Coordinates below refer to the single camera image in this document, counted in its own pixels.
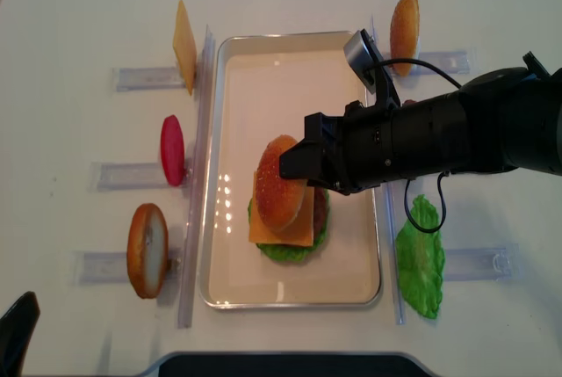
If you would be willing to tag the green lettuce on burger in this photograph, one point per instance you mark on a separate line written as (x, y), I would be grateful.
(292, 253)

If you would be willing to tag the long clear strip left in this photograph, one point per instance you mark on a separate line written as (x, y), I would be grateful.
(204, 93)

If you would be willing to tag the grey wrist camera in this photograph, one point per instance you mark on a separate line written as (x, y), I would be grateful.
(362, 59)

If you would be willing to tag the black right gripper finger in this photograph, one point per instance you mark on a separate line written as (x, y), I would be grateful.
(303, 161)
(322, 184)

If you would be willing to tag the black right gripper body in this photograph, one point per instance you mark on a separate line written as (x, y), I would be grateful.
(358, 153)

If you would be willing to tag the standing red tomato slice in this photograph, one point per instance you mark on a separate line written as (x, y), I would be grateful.
(172, 151)

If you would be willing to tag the clear holder rail right buns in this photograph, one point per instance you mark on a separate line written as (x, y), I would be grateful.
(452, 62)

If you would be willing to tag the clear holder rail cheese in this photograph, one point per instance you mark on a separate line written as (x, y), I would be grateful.
(146, 79)

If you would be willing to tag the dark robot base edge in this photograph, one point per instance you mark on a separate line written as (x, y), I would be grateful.
(289, 364)

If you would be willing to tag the standing green lettuce leaf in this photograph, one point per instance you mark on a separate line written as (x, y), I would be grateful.
(421, 260)

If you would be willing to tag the white rectangular metal tray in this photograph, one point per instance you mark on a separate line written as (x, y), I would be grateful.
(265, 86)

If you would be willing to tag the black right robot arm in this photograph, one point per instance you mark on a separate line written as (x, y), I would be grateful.
(498, 122)

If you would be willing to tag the clear holder rail lettuce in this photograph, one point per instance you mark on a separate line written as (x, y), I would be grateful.
(479, 264)

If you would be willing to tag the long clear strip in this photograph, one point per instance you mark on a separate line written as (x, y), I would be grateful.
(398, 303)
(204, 93)

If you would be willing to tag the golden bun top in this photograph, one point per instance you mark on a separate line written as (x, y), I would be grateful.
(278, 200)

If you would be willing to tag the brown patty on burger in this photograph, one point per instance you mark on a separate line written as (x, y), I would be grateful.
(320, 211)

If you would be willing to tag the standing golden bun right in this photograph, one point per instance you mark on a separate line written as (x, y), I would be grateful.
(405, 30)

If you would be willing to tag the standing orange cheese slice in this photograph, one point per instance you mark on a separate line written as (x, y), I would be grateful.
(185, 48)

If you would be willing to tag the orange cheese slice on burger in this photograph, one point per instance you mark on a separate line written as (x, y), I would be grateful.
(298, 234)

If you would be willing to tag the long clear strip right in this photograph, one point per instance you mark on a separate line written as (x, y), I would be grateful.
(398, 303)

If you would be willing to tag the clear holder rail left bun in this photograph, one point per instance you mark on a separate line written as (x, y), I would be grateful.
(98, 268)

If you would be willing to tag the standing bun half left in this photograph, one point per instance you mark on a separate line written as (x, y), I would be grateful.
(147, 251)

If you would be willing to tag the clear holder rail tomato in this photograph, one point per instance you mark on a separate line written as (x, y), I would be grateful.
(108, 177)

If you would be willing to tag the golden bun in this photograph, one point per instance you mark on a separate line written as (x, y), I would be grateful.
(278, 200)
(405, 30)

